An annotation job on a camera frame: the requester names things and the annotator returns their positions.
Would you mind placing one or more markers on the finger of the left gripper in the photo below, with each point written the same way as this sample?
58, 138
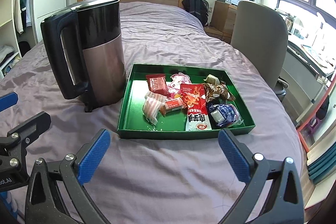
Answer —
8, 101
28, 131

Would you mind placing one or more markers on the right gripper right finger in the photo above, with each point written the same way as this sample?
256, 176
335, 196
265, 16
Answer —
251, 169

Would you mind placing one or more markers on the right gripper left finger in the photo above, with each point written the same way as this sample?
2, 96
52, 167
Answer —
78, 169

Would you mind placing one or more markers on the blue white snack packet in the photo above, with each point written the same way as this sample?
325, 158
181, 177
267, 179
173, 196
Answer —
224, 115

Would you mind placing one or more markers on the red white snack packet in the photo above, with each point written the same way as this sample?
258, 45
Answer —
193, 96

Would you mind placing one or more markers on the brown gold snack packet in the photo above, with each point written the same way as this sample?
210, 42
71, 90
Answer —
218, 91

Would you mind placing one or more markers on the beige snack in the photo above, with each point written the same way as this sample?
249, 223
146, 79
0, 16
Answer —
210, 79

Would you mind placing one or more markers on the small red snack bar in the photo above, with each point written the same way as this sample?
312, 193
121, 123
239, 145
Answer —
172, 105

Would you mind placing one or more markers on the pink striped snack packet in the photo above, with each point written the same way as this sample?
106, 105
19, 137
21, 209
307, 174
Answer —
153, 103

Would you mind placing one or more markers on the pink cartoon snack bag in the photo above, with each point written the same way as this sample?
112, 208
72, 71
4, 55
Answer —
174, 87

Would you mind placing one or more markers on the dark red snack packet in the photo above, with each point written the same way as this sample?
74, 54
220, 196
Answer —
157, 84

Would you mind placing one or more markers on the purple bed sheet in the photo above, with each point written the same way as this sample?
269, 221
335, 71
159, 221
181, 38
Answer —
153, 181

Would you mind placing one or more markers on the green tray box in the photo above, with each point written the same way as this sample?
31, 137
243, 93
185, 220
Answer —
132, 124

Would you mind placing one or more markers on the black silver electric kettle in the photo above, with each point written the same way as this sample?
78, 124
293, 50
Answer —
84, 46

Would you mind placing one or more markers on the white shelf wardrobe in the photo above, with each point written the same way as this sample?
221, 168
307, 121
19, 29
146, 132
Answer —
23, 3

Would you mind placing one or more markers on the white desk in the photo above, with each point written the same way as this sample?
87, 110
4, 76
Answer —
307, 77

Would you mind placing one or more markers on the grey office chair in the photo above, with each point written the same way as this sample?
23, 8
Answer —
261, 35

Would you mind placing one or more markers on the wooden nightstand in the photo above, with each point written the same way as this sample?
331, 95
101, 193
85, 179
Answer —
222, 22

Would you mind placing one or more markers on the black backpack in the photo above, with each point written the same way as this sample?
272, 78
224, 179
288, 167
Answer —
199, 9

